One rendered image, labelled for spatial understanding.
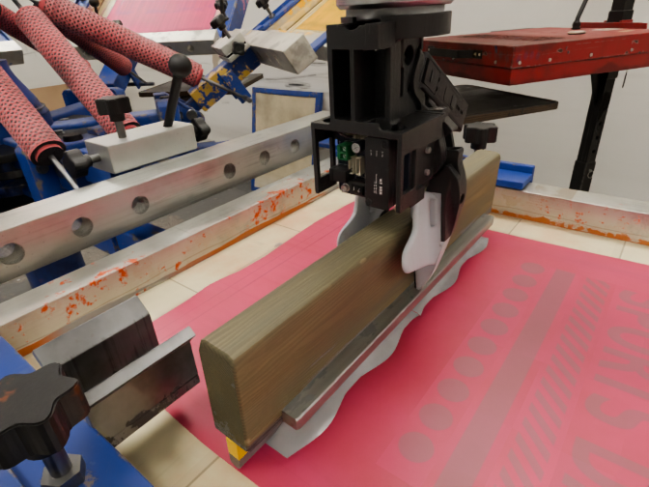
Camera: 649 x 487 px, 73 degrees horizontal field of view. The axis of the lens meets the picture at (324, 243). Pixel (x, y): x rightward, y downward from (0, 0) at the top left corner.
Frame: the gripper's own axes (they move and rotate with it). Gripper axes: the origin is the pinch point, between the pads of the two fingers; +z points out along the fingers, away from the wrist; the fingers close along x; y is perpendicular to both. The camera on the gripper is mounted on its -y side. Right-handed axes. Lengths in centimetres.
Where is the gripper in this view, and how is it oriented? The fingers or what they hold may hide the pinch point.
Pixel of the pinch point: (401, 264)
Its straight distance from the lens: 39.9
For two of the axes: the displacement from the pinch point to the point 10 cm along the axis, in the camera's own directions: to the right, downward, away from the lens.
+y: -6.1, 4.1, -6.8
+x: 7.9, 2.5, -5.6
